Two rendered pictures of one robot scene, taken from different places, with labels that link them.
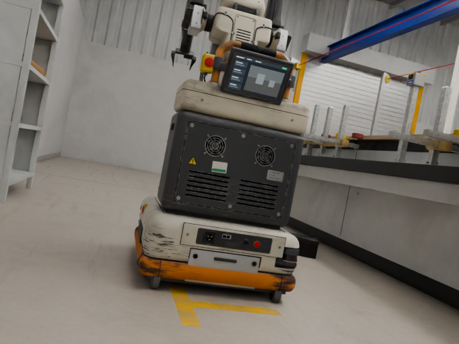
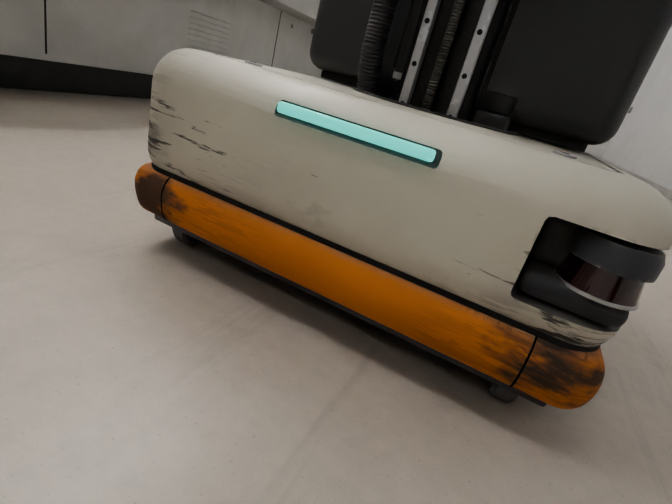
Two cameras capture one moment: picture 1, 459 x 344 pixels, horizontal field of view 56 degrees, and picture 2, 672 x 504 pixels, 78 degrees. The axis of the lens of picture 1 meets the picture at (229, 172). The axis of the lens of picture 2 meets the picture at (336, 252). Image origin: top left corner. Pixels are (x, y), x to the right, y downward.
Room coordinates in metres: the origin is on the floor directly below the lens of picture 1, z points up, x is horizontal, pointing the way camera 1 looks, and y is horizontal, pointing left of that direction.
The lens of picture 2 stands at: (2.63, 0.38, 0.30)
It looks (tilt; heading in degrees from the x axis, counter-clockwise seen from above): 23 degrees down; 215
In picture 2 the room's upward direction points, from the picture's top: 16 degrees clockwise
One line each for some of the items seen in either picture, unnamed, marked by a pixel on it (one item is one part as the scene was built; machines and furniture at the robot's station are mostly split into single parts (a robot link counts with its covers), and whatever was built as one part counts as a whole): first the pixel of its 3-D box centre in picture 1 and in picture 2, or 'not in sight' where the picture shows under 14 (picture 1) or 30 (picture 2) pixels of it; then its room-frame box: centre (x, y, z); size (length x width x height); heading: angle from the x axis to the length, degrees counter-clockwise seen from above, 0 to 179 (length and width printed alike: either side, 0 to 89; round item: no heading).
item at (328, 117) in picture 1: (325, 136); not in sight; (3.45, -0.70, 0.87); 0.04 x 0.04 x 0.48; 15
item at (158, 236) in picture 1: (208, 239); (410, 180); (1.96, 0.03, 0.16); 0.67 x 0.64 x 0.25; 14
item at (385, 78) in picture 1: (376, 122); not in sight; (4.76, -1.49, 1.25); 0.09 x 0.08 x 1.10; 15
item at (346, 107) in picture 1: (340, 136); not in sight; (3.20, -0.76, 0.86); 0.04 x 0.04 x 0.48; 15
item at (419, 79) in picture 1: (415, 80); not in sight; (2.49, -0.96, 1.18); 0.07 x 0.07 x 0.08; 15
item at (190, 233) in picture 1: (234, 240); not in sight; (1.64, -0.07, 0.23); 0.41 x 0.02 x 0.08; 104
